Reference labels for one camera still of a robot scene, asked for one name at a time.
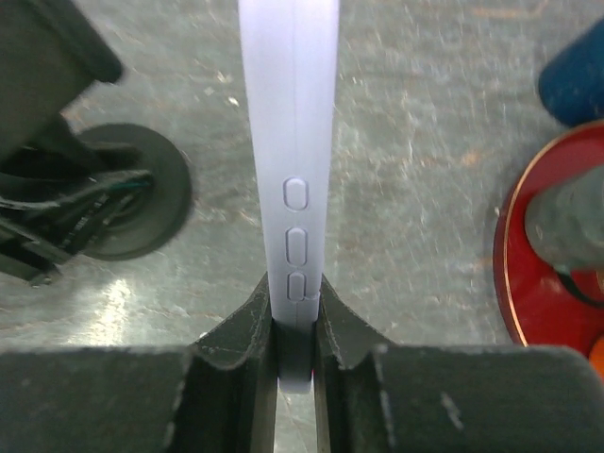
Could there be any grey green mug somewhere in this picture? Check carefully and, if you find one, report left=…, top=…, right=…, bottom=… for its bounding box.
left=524, top=162, right=604, bottom=303

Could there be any phone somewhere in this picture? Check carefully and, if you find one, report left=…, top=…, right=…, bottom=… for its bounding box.
left=238, top=1, right=340, bottom=394

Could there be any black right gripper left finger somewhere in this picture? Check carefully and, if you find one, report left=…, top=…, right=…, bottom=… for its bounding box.
left=1, top=279, right=277, bottom=452

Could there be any red round tray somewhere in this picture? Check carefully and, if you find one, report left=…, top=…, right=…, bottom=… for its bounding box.
left=493, top=120, right=603, bottom=357

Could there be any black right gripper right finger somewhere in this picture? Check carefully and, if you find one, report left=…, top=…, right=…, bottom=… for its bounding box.
left=313, top=282, right=603, bottom=452

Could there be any orange mug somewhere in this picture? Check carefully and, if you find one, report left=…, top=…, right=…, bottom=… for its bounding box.
left=589, top=335, right=604, bottom=378

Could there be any black clamp phone stand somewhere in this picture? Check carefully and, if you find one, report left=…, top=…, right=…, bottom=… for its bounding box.
left=79, top=124, right=193, bottom=261

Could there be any dark blue mug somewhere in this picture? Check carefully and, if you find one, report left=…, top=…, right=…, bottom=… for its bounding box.
left=537, top=19, right=603, bottom=127

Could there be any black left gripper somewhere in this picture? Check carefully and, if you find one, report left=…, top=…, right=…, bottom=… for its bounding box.
left=1, top=1, right=150, bottom=286

